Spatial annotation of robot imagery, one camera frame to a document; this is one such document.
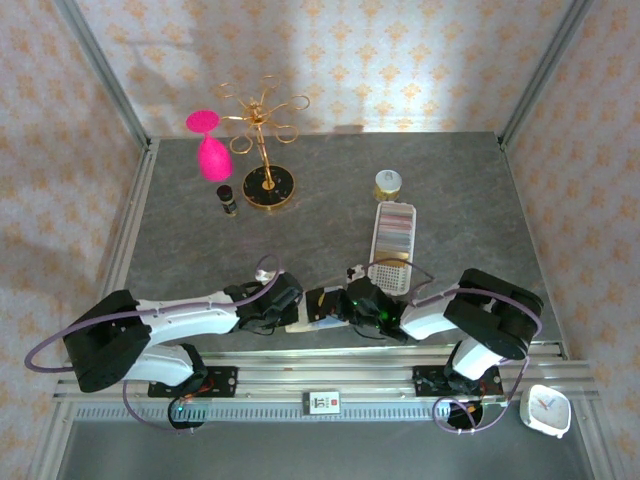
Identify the beige leather card holder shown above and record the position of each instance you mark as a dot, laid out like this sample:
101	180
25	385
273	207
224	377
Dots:
320	326

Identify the black credit card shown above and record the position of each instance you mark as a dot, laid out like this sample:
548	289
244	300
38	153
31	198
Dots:
317	306

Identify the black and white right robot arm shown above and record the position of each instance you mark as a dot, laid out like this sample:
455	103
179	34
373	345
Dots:
480	310

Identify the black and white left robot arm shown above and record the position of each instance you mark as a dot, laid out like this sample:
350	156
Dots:
175	315

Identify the gold credit card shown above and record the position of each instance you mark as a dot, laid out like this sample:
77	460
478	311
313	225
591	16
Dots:
392	260

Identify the row of pastel cards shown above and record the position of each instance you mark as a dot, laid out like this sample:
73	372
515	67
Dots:
395	227

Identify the white slotted plastic basket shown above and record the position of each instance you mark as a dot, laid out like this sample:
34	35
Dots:
395	235

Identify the white number tag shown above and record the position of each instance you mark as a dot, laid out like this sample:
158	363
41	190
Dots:
321	402

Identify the small dark spice bottle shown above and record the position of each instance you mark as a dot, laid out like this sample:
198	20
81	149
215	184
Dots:
227	200

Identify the yellow tin can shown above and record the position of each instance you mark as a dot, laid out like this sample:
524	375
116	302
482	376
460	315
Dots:
388	184

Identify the pink wine glass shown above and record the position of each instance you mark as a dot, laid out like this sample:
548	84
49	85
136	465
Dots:
214	160

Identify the white square clock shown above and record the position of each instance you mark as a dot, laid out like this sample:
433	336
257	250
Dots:
545	411

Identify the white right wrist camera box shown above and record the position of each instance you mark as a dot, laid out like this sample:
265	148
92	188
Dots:
355	272

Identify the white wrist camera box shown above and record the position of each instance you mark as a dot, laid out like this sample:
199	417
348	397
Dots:
263	274
355	272

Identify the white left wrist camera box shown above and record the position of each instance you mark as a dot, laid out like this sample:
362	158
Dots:
263	274

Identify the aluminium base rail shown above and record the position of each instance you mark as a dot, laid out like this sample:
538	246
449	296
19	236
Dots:
350	375

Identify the aluminium side rail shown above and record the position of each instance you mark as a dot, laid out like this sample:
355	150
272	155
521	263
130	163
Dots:
132	210

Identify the aluminium frame post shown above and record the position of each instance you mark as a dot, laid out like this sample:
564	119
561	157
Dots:
107	75
541	75

